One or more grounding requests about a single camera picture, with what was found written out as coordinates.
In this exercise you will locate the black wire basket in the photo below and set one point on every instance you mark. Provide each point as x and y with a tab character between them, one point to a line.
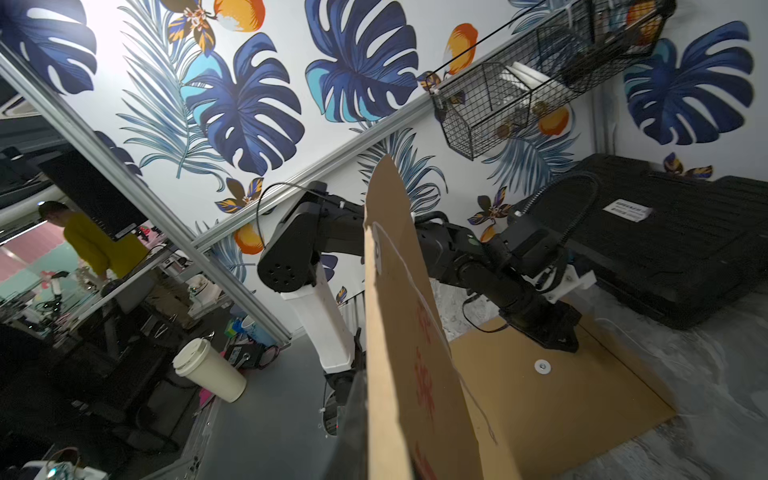
558	51

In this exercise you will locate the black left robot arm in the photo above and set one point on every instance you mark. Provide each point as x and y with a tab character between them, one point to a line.
525	271

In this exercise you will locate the white paper coffee cup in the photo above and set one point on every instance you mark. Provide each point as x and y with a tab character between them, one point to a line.
200	363

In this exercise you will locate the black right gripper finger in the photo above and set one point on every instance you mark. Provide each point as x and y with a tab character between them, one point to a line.
350	456

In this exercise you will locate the person in yellow shirt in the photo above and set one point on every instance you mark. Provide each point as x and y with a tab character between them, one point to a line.
93	246

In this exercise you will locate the brown kraft file bag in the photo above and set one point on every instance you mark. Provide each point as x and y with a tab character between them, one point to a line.
419	425
538	413

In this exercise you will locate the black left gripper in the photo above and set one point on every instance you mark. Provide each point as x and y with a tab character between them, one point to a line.
550	325

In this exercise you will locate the black plastic tool case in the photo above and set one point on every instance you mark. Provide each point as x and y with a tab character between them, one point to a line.
671	247

